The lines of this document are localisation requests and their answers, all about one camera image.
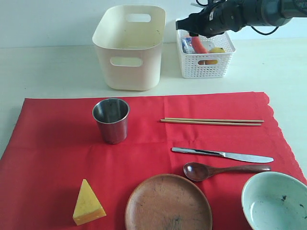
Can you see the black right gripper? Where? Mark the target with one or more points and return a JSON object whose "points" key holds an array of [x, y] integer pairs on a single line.
{"points": [[217, 17]]}

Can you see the blue white milk carton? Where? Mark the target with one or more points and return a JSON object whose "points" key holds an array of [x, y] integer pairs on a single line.
{"points": [[187, 45]]}

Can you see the red sausage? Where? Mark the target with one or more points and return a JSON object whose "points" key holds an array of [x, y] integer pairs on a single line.
{"points": [[197, 45]]}

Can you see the yellow lemon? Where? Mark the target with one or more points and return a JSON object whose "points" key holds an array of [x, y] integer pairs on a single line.
{"points": [[213, 51]]}

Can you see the yellow cheese wedge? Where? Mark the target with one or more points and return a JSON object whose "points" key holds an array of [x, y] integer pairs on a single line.
{"points": [[88, 207]]}

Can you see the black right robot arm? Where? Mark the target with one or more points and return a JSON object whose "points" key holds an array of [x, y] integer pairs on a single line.
{"points": [[274, 13]]}

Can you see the white perforated plastic basket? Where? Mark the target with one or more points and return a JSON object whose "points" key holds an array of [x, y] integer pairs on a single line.
{"points": [[193, 65]]}

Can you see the cream plastic bin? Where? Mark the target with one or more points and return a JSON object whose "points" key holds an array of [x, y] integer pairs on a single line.
{"points": [[128, 41]]}

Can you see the lower wooden chopstick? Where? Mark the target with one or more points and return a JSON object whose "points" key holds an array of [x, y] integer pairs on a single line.
{"points": [[209, 123]]}

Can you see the stainless steel cup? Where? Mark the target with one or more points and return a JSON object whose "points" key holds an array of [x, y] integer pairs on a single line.
{"points": [[111, 116]]}

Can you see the silver table knife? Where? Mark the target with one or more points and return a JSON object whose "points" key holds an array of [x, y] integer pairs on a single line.
{"points": [[233, 156]]}

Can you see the dark wooden spoon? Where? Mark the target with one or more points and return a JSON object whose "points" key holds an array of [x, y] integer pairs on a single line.
{"points": [[198, 172]]}

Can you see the brown wooden plate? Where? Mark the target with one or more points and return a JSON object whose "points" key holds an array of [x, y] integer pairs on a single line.
{"points": [[168, 202]]}

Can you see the red table cloth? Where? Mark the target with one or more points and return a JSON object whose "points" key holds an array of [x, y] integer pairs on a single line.
{"points": [[56, 144]]}

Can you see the pale green ceramic bowl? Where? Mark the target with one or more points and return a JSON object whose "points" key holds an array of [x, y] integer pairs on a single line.
{"points": [[275, 201]]}

